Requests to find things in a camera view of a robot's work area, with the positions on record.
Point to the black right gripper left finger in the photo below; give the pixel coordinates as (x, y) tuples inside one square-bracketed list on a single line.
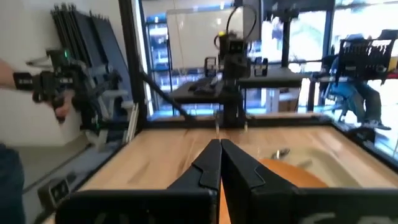
[(199, 186)]

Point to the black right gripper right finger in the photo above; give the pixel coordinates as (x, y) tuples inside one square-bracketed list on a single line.
[(248, 186)]

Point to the round orange plate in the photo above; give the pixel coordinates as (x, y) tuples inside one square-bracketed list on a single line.
[(289, 175)]

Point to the silver metal spoon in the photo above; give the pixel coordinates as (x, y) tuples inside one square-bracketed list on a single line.
[(280, 153)]

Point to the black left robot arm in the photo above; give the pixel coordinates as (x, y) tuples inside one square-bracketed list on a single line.
[(233, 102)]

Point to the person's forearm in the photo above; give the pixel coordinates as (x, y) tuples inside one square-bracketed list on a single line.
[(6, 74)]

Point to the black keyboard and mouse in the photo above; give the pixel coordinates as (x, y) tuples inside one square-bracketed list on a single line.
[(203, 86)]

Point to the black office desk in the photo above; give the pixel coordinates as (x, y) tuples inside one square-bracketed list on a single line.
[(273, 79)]

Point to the white board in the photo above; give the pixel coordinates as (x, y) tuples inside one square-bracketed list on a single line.
[(199, 37)]

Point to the black monitor stand pole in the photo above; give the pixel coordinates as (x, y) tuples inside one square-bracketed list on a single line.
[(285, 37)]

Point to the person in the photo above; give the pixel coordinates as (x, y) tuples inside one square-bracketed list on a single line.
[(357, 93)]

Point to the black slotted crate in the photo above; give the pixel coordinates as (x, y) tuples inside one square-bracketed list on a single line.
[(363, 59)]

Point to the grey power outlet box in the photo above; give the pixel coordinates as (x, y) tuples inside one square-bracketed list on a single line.
[(53, 193)]

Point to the stacked dark folded panels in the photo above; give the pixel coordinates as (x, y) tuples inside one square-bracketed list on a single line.
[(90, 40)]

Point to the person's hand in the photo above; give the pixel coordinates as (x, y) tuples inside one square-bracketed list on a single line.
[(63, 109)]

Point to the person's leg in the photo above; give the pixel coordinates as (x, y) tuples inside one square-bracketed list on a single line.
[(11, 186)]

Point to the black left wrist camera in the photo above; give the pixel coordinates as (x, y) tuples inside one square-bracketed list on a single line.
[(235, 43)]

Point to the black diagonal frame brace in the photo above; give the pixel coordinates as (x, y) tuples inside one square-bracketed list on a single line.
[(168, 96)]

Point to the black table edge frame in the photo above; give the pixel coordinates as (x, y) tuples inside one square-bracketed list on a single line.
[(295, 119)]

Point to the black vertical frame post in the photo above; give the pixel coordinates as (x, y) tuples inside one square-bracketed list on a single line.
[(132, 62)]

